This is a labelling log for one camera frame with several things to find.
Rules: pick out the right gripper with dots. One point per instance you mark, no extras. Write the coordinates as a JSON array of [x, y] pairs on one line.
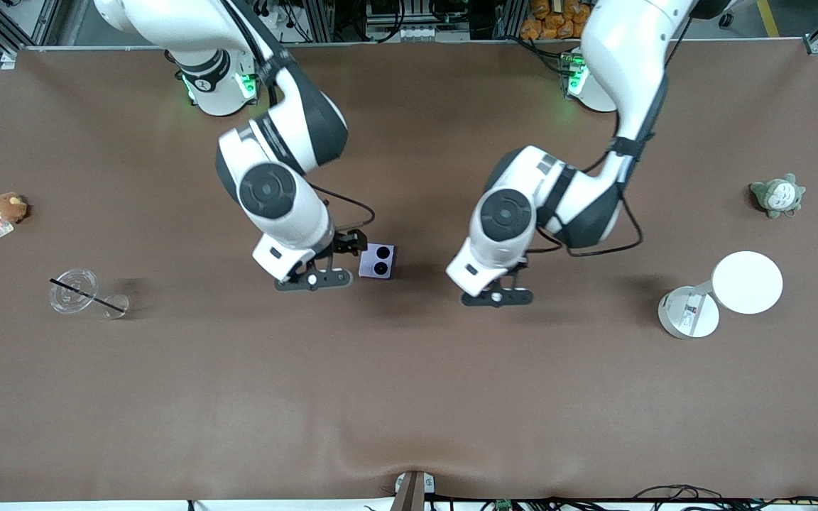
[[344, 243]]

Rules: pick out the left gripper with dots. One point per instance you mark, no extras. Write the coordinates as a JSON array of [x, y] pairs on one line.
[[519, 269]]

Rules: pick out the lilac flip phone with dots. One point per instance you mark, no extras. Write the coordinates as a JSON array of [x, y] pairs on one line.
[[380, 264]]

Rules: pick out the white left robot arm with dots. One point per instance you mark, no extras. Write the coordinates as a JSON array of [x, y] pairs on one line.
[[505, 213]]

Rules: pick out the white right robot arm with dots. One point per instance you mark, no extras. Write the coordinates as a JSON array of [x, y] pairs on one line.
[[267, 191]]

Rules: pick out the white connector block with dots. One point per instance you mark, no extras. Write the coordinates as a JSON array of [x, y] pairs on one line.
[[421, 33]]

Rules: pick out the white power strip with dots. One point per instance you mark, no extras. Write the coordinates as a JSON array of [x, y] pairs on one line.
[[281, 21]]

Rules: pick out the white round desk lamp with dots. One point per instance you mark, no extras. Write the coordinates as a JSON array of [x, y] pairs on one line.
[[746, 282]]

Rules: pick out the black drinking straw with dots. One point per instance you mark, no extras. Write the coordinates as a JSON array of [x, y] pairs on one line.
[[86, 296]]

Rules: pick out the clear plastic cup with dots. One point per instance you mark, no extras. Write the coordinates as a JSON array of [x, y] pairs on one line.
[[74, 292]]

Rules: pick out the grey green Totoro plush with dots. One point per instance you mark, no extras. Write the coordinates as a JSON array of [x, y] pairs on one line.
[[778, 197]]

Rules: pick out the brown plush toy with tag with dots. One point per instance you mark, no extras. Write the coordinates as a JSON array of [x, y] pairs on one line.
[[10, 208]]

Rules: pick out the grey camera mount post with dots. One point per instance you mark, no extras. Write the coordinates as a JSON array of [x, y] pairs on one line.
[[412, 493]]

